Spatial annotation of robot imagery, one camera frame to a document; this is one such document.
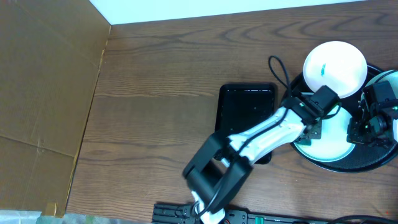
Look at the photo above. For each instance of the black rectangular tray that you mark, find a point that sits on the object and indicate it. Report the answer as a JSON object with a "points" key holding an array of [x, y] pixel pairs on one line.
{"points": [[242, 106]]}

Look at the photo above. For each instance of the green yellow sponge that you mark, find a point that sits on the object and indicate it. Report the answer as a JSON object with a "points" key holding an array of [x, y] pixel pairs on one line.
{"points": [[305, 142]]}

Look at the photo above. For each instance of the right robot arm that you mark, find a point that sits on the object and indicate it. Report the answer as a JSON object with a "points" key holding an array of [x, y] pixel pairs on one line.
{"points": [[377, 126]]}

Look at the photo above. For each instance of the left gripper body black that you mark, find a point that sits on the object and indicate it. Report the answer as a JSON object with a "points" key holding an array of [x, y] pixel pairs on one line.
{"points": [[313, 132]]}

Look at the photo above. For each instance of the white plate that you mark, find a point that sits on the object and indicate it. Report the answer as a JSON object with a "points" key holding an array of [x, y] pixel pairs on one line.
{"points": [[338, 65], [333, 144], [391, 76]]}

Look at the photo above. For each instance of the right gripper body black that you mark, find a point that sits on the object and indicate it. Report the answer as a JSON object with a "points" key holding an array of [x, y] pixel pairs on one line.
{"points": [[356, 131]]}

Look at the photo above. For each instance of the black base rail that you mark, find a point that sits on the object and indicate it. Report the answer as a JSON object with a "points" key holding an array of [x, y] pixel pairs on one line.
{"points": [[182, 214]]}

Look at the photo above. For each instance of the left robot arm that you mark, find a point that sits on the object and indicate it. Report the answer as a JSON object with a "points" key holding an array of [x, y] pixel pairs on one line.
{"points": [[223, 163]]}

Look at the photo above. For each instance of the brown cardboard panel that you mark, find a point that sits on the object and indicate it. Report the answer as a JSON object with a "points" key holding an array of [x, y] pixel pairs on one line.
{"points": [[51, 55]]}

